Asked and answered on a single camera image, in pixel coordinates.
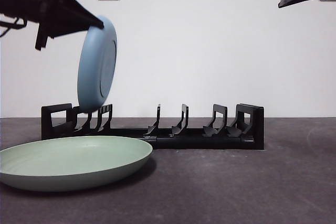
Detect blue plate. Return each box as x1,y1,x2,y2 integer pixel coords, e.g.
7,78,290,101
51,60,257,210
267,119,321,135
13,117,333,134
77,15,118,113

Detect black plate rack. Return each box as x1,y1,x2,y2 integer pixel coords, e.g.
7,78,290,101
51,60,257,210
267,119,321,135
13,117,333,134
40,102,265,150

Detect green plate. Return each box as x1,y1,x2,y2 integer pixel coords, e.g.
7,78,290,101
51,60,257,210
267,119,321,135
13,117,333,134
0,135,154,192

